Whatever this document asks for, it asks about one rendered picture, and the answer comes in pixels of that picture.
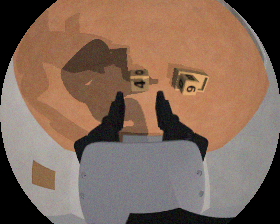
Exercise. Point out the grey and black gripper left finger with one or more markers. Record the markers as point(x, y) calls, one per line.
point(105, 132)

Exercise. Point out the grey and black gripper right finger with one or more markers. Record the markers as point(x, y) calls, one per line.
point(172, 128)

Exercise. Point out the tan number cube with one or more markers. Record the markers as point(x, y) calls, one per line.
point(139, 80)
point(188, 84)

